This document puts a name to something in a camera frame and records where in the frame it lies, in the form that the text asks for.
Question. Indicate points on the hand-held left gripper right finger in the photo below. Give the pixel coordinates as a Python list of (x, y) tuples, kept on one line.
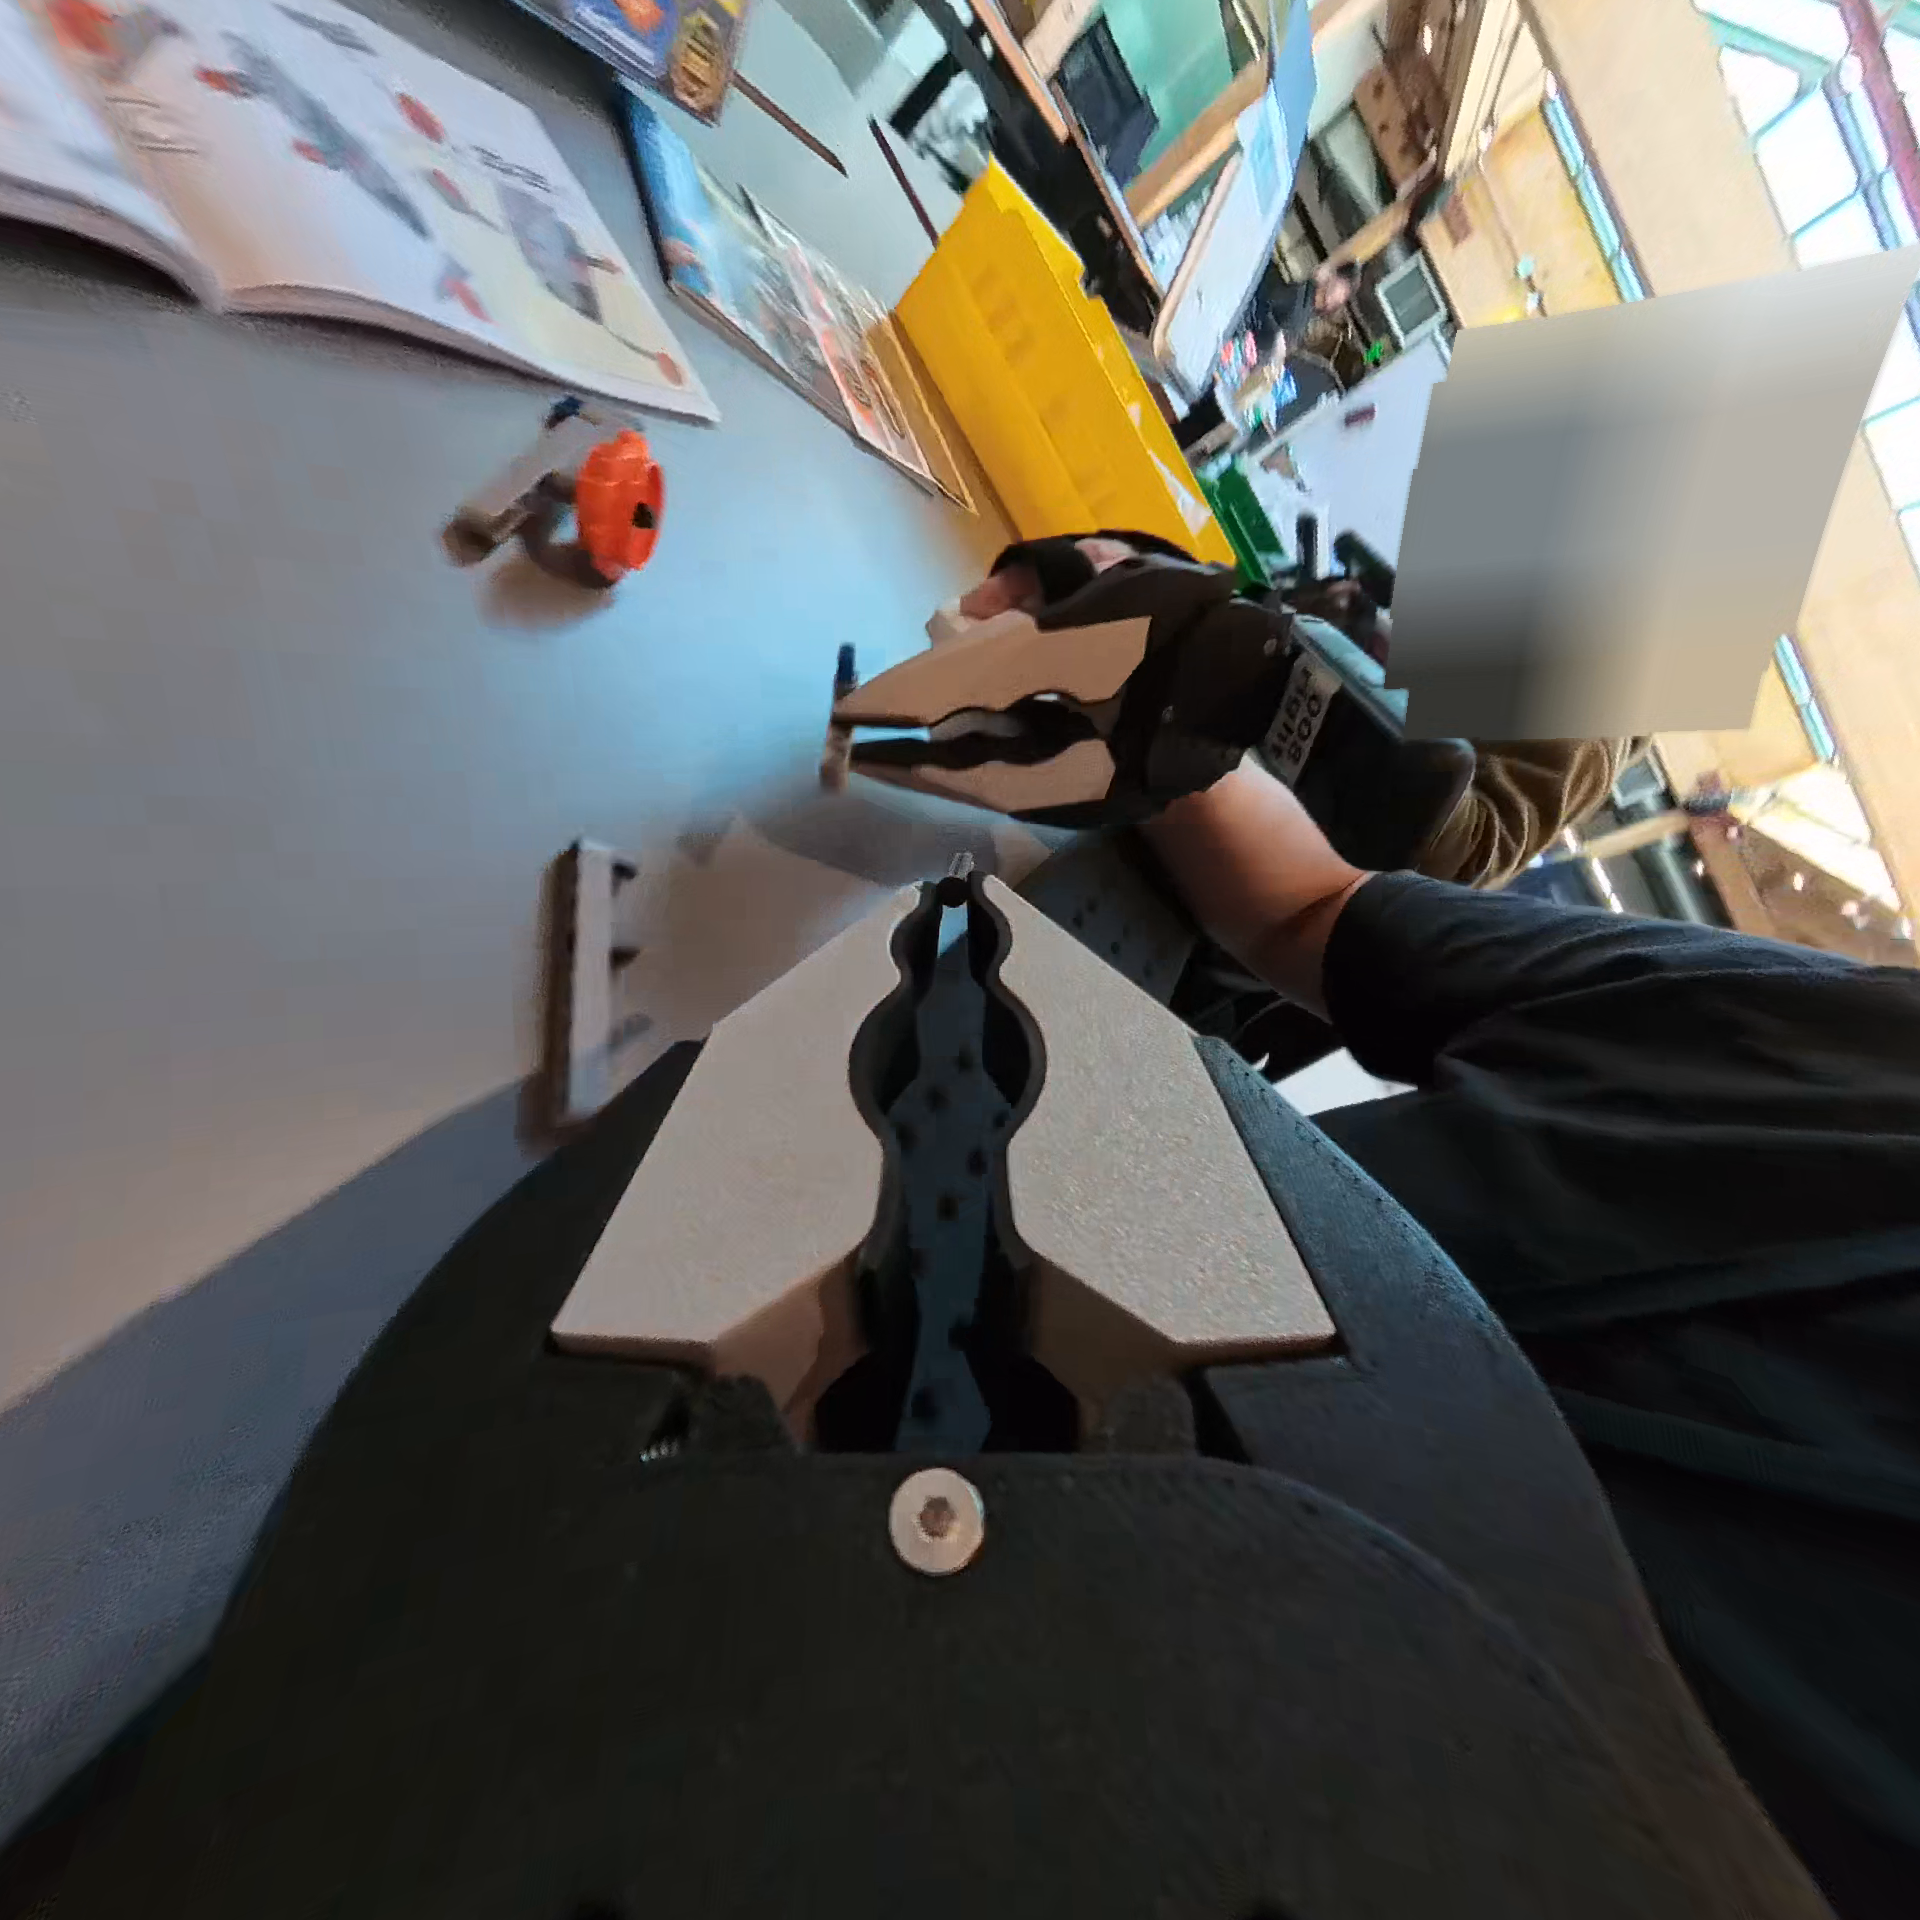
[(1156, 1200)]

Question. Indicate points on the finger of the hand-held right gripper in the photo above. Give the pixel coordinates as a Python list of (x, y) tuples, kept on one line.
[(1036, 769), (1021, 668)]

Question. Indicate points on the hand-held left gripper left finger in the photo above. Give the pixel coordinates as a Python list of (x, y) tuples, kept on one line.
[(734, 1200)]

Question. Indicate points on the grey angled beam blue pins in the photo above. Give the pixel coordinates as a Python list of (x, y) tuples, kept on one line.
[(835, 772)]

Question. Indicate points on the grey beam black pins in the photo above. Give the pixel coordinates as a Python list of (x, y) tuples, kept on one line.
[(580, 991)]

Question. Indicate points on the person's right forearm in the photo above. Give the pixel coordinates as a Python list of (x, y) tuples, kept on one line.
[(1261, 886)]

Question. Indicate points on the person's right hand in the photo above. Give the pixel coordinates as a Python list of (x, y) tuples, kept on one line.
[(984, 604)]

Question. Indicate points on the green plastic bin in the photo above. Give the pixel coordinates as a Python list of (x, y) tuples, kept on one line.
[(1233, 524)]

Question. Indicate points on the black perforated panel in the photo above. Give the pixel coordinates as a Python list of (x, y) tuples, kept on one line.
[(1118, 922)]

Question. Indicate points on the yellow storage bin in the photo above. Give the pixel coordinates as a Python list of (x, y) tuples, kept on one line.
[(1021, 345)]

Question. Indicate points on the orange wheel beam assembly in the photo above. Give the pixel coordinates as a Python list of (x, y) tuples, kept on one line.
[(615, 503)]

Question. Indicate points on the colourful printed booklet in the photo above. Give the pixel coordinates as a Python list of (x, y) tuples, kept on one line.
[(751, 271)]

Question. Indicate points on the printed toy box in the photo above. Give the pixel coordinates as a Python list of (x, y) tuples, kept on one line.
[(662, 45)]

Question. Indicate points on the open instruction booklet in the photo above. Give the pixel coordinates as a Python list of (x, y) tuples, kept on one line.
[(300, 149)]

